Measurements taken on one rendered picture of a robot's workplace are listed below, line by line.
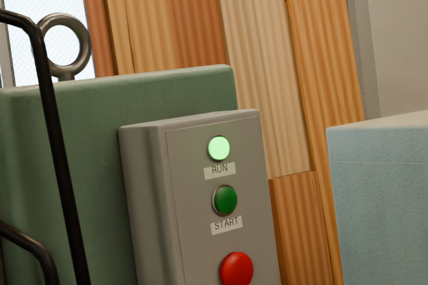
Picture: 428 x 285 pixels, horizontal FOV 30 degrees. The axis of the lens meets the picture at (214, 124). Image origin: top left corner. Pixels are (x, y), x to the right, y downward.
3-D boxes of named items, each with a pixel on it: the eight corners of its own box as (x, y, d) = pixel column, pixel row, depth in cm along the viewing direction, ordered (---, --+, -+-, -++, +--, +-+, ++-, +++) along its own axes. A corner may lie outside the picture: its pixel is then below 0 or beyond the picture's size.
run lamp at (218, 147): (208, 163, 60) (204, 137, 60) (228, 159, 61) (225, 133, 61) (213, 163, 60) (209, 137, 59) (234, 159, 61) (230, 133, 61)
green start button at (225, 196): (213, 218, 60) (209, 187, 60) (237, 212, 62) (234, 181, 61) (218, 219, 60) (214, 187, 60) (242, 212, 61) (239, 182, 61)
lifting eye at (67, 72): (32, 88, 71) (22, 14, 71) (92, 81, 75) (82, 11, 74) (40, 86, 70) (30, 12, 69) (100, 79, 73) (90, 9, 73)
